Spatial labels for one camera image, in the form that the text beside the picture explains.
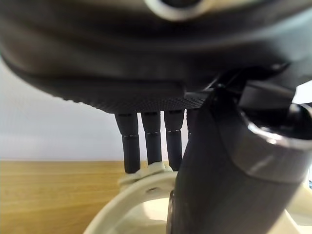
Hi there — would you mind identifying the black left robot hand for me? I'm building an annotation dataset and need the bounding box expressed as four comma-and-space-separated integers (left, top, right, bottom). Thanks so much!
0, 0, 312, 234

